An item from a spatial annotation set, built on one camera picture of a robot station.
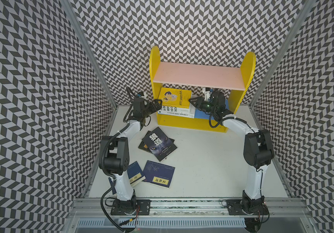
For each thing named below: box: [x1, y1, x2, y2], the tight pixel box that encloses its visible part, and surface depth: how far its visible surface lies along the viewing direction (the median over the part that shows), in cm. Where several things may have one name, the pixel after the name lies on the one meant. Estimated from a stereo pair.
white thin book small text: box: [157, 110, 195, 119], surface depth 95 cm
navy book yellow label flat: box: [141, 160, 176, 189], surface depth 84 cm
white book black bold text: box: [157, 105, 195, 117], surface depth 93 cm
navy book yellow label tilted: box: [127, 160, 147, 188], surface depth 82 cm
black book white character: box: [141, 126, 178, 163], surface depth 95 cm
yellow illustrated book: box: [158, 87, 192, 109], surface depth 93 cm
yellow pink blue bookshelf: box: [149, 46, 257, 133], surface depth 91 cm
